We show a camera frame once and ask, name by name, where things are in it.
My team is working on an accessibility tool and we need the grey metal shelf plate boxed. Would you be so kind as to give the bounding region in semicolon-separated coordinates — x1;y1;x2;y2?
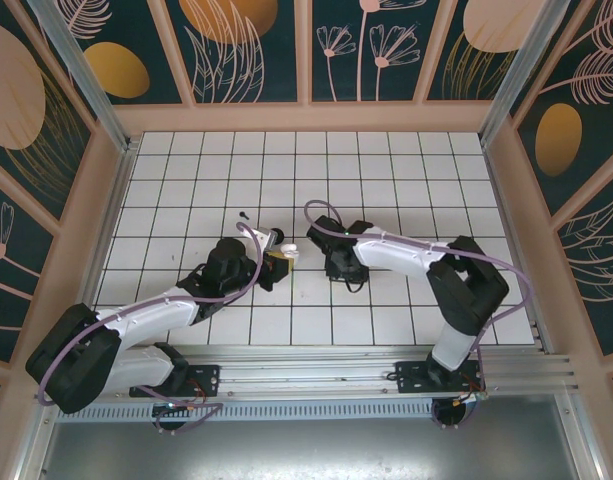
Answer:
15;394;607;480

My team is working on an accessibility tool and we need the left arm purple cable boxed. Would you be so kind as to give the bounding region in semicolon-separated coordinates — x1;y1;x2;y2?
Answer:
35;222;265;435

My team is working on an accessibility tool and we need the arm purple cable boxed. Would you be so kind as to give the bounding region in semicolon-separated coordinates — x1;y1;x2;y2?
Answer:
35;222;265;435
303;198;533;401

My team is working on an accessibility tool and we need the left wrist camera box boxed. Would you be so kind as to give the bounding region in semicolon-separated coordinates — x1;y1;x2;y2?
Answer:
255;224;283;250

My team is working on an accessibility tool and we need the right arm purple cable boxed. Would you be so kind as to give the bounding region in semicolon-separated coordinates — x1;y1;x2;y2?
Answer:
303;198;533;401

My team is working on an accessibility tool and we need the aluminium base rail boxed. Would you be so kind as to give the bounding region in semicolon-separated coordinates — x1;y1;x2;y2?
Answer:
33;343;582;404

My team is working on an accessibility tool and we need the aluminium table side rail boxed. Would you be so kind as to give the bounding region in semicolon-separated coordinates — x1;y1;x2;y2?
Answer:
60;139;142;364
480;139;555;354

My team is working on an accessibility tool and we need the grey slotted cable duct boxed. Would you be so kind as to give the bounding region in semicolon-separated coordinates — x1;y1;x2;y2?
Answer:
55;402;440;422

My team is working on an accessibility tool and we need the aluminium frame post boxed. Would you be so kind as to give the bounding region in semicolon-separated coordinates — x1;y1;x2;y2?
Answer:
478;0;587;149
25;0;137;154

